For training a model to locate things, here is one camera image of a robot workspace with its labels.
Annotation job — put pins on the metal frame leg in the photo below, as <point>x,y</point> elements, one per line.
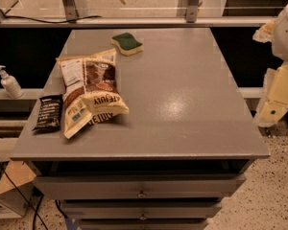
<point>75,9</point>
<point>188,9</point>

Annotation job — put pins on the grey drawer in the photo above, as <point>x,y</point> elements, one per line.
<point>148,224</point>
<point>138,187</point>
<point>142,210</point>

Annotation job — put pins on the cardboard box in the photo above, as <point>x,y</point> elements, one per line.
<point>15,194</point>

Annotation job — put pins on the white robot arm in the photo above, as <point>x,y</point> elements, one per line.
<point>280,36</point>

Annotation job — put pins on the middle grey drawer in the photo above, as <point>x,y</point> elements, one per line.
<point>142,210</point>

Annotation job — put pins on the bottom grey drawer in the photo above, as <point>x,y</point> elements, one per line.
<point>148,224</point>

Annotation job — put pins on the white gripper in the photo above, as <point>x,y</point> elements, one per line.
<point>286,37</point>

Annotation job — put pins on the metal frame leg left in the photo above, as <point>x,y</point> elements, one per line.
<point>75,9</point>

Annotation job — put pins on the green and yellow sponge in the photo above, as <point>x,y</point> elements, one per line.
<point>127,44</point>

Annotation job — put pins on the brown and cream chip bag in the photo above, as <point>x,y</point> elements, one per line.
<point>90,94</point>

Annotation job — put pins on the top grey drawer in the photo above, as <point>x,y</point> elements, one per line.
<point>138,187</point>

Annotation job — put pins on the black snack bar wrapper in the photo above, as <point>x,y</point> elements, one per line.
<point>49,113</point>

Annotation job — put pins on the white pump soap bottle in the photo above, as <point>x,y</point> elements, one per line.
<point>10,84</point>

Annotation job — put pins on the metal frame leg right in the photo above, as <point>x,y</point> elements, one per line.
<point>188,9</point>

